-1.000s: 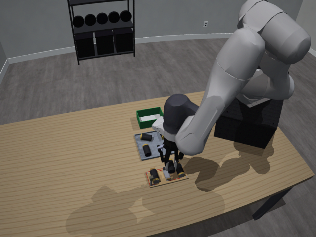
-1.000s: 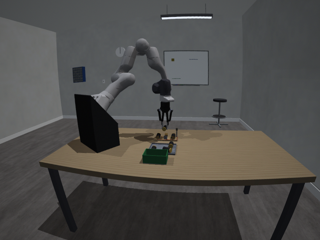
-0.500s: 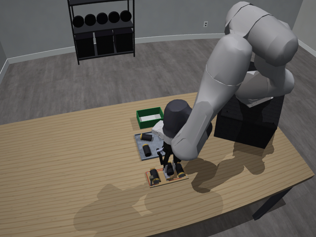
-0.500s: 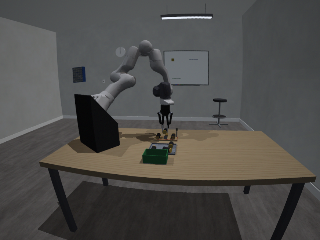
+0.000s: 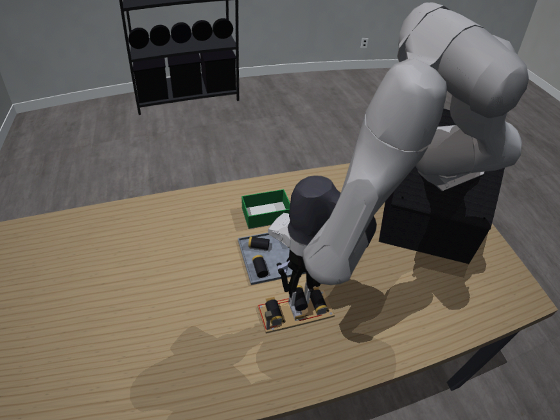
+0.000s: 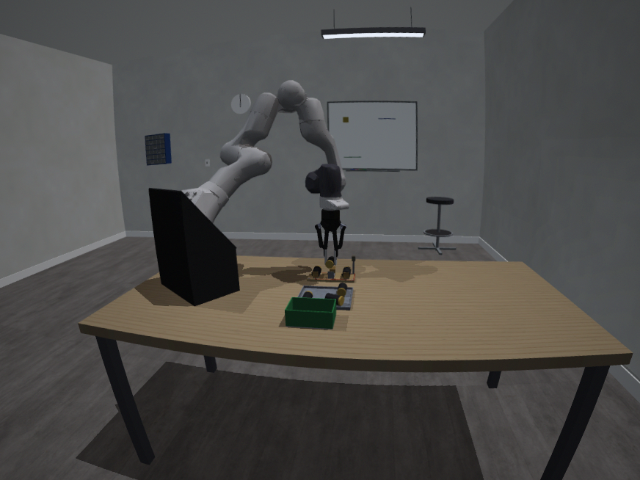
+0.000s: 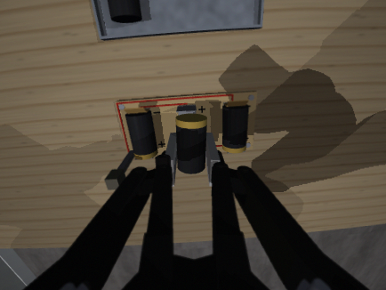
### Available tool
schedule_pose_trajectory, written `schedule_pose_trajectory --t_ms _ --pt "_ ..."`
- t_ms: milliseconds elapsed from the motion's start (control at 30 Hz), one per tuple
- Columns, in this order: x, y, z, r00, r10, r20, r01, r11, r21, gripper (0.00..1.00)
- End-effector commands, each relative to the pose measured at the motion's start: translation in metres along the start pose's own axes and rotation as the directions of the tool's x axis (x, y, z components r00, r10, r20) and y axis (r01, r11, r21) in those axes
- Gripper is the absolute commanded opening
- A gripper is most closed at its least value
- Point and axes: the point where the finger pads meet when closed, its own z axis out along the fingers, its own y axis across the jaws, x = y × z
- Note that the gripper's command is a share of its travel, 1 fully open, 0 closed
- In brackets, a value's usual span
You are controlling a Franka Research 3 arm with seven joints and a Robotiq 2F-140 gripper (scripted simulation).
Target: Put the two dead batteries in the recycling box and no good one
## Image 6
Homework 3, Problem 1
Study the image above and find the green open box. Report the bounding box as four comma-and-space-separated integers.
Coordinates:
285, 297, 336, 330

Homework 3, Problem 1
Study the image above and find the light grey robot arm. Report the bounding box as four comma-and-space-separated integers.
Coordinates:
182, 81, 349, 223

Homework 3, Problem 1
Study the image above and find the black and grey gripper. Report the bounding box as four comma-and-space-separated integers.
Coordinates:
315, 209, 346, 265

